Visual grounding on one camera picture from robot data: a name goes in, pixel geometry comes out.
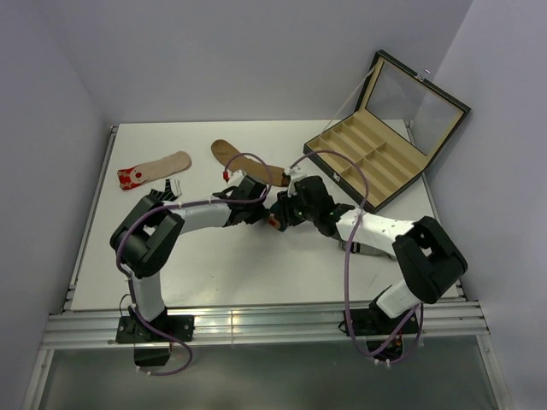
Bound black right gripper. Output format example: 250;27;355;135
274;186;319;227

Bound green christmas bear sock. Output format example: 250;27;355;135
268;201;288;231

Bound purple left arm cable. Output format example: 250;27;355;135
117;152;274;377

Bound aluminium frame rail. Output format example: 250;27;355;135
40;302;490;350

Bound black compartment organizer box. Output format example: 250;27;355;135
303;50;471;213

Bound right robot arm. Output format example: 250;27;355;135
269;176;468;333

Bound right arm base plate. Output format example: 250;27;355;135
338;308;418;337

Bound grey striped sock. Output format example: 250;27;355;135
339;241;396;261

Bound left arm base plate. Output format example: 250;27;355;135
115;315;195;344

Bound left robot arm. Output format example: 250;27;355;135
109;173;269;341

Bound black white striped sock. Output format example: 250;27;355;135
150;178;182;202

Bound beige red reindeer sock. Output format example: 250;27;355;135
117;151;192;190

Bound brown long sock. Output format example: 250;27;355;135
210;139;290;187

